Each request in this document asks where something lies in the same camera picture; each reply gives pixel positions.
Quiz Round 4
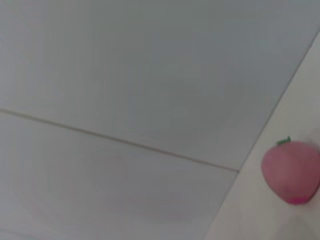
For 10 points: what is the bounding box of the pink toy peach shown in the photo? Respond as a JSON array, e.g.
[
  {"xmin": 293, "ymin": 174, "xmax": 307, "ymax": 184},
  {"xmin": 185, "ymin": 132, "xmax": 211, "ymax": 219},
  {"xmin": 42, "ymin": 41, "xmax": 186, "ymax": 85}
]
[{"xmin": 261, "ymin": 136, "xmax": 320, "ymax": 206}]

